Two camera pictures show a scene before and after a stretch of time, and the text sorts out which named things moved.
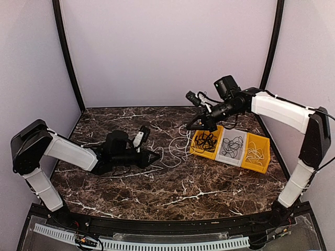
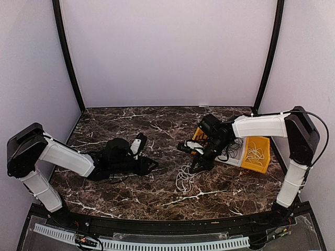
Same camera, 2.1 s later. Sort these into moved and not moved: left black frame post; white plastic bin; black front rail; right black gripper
Moved: right black gripper
Not moved: left black frame post; white plastic bin; black front rail
